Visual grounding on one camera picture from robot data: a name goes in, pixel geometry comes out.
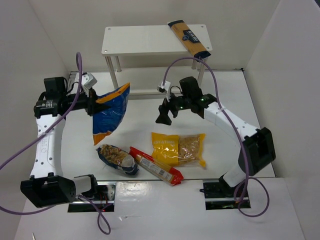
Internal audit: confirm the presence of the blue orange pasta bag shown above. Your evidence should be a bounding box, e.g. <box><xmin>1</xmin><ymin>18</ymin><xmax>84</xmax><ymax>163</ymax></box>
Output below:
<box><xmin>92</xmin><ymin>82</ymin><xmax>130</xmax><ymax>146</ymax></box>

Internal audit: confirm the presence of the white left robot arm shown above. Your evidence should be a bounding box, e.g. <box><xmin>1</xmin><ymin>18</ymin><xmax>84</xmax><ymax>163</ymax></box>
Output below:
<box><xmin>20</xmin><ymin>72</ymin><xmax>107</xmax><ymax>208</ymax></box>

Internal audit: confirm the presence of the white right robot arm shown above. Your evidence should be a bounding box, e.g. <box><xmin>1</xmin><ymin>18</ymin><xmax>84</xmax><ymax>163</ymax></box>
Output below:
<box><xmin>155</xmin><ymin>76</ymin><xmax>276</xmax><ymax>191</ymax></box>

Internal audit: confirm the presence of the blue spaghetti packet on shelf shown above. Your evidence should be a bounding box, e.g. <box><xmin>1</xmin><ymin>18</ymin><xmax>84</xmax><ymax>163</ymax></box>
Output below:
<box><xmin>167</xmin><ymin>20</ymin><xmax>211</xmax><ymax>60</ymax></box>

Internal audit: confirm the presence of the white two-tier shelf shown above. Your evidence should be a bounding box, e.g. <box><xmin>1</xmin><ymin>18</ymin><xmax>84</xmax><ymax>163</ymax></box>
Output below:
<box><xmin>101</xmin><ymin>24</ymin><xmax>213</xmax><ymax>89</ymax></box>

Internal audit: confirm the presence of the yellow macaroni bag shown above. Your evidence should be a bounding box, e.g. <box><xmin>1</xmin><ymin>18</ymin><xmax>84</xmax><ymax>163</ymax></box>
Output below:
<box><xmin>151</xmin><ymin>132</ymin><xmax>206</xmax><ymax>168</ymax></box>

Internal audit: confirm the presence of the clear dark-blue fusilli bag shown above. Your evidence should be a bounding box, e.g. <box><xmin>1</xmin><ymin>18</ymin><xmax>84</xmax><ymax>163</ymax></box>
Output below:
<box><xmin>96</xmin><ymin>144</ymin><xmax>139</xmax><ymax>176</ymax></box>

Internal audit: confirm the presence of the red spaghetti packet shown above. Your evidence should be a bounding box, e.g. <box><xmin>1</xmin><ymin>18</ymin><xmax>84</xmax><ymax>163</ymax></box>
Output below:
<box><xmin>129</xmin><ymin>146</ymin><xmax>184</xmax><ymax>186</ymax></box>

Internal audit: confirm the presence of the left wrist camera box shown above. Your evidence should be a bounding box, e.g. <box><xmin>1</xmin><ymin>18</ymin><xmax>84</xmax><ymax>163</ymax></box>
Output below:
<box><xmin>81</xmin><ymin>72</ymin><xmax>98</xmax><ymax>90</ymax></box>

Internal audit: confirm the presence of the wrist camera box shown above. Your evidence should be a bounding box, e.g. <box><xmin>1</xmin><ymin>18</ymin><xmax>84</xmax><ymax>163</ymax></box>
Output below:
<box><xmin>157</xmin><ymin>81</ymin><xmax>171</xmax><ymax>102</ymax></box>
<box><xmin>81</xmin><ymin>72</ymin><xmax>98</xmax><ymax>90</ymax></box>

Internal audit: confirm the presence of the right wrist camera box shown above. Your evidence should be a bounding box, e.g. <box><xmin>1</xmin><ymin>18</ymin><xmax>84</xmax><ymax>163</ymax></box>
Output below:
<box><xmin>157</xmin><ymin>81</ymin><xmax>171</xmax><ymax>102</ymax></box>

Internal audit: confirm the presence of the aluminium table edge rail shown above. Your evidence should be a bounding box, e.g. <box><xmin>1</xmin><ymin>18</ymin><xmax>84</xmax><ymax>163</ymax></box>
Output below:
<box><xmin>67</xmin><ymin>71</ymin><xmax>79</xmax><ymax>88</ymax></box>

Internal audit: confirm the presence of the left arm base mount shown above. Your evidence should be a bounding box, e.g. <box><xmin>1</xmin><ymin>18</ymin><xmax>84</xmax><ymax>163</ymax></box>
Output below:
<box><xmin>67</xmin><ymin>181</ymin><xmax>116</xmax><ymax>213</ymax></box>

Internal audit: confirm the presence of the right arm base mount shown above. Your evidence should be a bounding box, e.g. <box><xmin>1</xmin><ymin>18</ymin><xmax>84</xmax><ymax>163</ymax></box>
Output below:
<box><xmin>199</xmin><ymin>179</ymin><xmax>239</xmax><ymax>211</ymax></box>

